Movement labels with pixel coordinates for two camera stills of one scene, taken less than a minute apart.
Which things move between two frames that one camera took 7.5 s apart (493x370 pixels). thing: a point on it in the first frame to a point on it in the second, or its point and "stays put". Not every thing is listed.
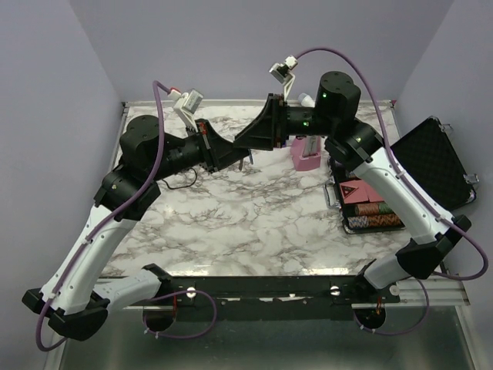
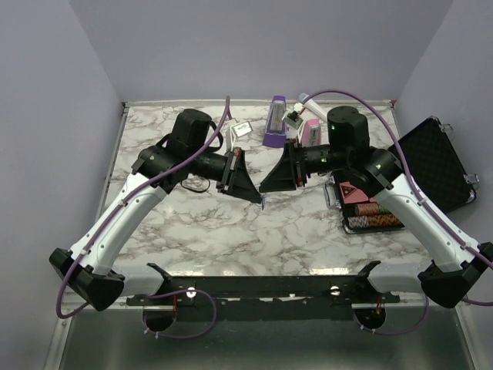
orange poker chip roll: (367, 210) stays put
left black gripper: (218, 153) to (236, 179)
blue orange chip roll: (373, 221) stays put
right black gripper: (270, 128) to (282, 176)
